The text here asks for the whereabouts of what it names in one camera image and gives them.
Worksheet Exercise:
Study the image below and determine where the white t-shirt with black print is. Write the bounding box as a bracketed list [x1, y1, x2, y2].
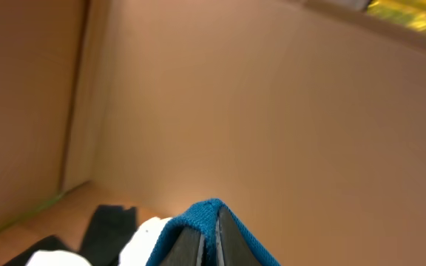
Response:
[25, 216, 172, 266]

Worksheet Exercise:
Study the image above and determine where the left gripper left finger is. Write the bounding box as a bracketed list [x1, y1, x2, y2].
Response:
[160, 227, 205, 266]

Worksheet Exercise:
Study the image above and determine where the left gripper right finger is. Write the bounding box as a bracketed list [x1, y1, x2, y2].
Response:
[215, 207, 261, 266]

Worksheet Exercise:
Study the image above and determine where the black garment on left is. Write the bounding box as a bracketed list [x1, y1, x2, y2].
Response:
[4, 205, 138, 266]

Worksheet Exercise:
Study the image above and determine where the blue polo shirt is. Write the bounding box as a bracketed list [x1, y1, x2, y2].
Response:
[146, 198, 280, 266]

